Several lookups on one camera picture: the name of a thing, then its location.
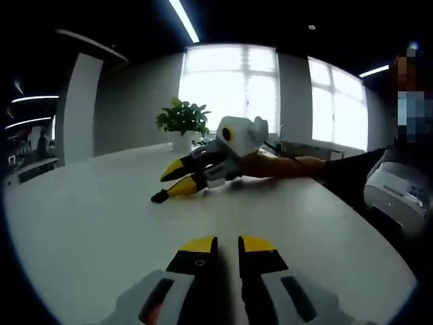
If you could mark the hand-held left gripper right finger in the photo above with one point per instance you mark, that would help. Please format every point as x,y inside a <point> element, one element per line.
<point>270,291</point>

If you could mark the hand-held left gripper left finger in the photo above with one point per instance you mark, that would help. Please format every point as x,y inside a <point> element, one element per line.
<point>169,291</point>

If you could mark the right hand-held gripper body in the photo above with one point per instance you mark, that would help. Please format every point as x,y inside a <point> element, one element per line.
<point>243,135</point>

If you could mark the black plastic buckle part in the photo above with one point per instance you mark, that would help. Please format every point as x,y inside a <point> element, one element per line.
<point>155,198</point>
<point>164,194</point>

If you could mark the potted green plant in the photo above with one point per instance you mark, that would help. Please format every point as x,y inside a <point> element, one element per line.
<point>182,118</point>

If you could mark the large bright window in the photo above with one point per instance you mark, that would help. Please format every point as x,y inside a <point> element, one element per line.
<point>230,88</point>
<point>338,105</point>

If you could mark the long ceiling light strip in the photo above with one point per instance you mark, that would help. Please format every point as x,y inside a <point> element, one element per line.
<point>184,20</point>

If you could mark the short ceiling light strip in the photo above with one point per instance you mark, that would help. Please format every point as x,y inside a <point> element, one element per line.
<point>373,71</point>

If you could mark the white grey chest device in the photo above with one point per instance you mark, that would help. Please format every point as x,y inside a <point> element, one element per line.
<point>392,183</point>

